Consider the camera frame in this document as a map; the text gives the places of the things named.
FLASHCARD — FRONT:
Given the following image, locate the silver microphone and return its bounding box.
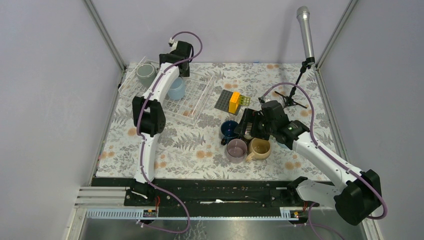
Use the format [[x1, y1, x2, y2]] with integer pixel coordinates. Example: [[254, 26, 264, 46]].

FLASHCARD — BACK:
[[296, 6, 315, 65]]

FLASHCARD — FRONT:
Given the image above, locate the grey slotted cable duct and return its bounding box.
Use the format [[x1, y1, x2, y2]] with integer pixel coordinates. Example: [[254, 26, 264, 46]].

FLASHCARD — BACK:
[[86, 207, 300, 221]]

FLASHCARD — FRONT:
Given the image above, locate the small white cup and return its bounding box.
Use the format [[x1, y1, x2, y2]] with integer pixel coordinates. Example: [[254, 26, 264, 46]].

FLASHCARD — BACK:
[[277, 142, 288, 149]]

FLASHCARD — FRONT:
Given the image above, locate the floral table mat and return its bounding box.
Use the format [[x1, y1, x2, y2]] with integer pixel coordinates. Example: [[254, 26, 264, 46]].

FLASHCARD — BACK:
[[95, 63, 335, 181]]

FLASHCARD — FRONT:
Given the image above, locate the dark blue mug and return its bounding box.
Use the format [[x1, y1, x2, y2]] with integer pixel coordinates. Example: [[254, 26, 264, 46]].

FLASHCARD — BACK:
[[220, 120, 239, 146]]

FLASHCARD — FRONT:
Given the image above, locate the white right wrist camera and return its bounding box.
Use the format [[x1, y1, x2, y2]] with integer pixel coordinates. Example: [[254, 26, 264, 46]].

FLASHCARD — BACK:
[[258, 96, 272, 105]]

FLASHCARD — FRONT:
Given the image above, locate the grey lego baseplate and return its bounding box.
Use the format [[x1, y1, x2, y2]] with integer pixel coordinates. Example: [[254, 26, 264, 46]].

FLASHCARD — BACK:
[[214, 89, 233, 113]]

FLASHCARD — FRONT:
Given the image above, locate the green lattice lego piece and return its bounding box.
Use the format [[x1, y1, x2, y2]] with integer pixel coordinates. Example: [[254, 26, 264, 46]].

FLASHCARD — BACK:
[[238, 95, 251, 107]]

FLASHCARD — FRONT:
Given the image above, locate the mauve pink cup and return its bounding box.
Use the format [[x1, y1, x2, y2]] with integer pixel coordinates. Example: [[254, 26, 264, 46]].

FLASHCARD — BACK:
[[225, 139, 248, 164]]

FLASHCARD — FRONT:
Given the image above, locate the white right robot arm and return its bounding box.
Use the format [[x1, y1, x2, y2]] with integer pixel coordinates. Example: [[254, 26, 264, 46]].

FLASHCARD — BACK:
[[234, 100, 383, 226]]

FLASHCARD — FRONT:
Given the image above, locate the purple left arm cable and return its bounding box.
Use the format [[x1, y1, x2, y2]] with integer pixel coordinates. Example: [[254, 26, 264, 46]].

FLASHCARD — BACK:
[[135, 31, 204, 235]]

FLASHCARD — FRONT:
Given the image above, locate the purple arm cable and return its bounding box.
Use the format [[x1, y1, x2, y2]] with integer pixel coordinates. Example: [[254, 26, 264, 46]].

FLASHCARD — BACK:
[[258, 82, 388, 221], [135, 31, 204, 235]]

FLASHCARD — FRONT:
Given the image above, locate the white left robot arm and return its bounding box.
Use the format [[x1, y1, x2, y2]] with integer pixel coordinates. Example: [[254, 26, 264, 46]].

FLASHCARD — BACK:
[[131, 40, 196, 206]]

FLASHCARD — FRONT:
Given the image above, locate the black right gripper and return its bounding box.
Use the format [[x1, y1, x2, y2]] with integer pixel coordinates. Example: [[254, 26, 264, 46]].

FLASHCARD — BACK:
[[233, 108, 276, 141]]

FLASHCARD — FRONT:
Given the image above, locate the light blue cup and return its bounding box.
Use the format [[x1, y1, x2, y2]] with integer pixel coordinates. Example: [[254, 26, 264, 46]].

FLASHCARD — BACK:
[[167, 77, 186, 101]]

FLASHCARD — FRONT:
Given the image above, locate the white wire dish rack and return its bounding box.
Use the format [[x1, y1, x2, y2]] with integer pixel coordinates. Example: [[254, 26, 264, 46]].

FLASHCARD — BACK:
[[118, 57, 217, 126]]

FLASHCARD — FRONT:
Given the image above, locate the grey ceramic cup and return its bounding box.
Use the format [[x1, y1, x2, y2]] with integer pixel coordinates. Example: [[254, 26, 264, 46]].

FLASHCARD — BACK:
[[136, 63, 157, 89]]

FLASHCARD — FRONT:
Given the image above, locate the beige ceramic teapot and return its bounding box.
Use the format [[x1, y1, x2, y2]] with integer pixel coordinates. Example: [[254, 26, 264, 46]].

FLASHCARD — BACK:
[[245, 138, 271, 162]]

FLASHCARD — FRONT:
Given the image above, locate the yellow lego block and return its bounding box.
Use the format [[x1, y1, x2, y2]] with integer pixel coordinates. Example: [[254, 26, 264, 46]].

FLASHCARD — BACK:
[[228, 92, 241, 115]]

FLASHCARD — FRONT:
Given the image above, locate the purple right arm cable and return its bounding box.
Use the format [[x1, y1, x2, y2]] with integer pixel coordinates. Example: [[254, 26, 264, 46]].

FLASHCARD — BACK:
[[258, 82, 388, 221]]

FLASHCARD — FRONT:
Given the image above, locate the cream brown steel tumbler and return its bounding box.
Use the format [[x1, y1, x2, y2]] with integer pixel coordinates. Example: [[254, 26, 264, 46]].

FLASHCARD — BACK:
[[243, 134, 253, 141]]

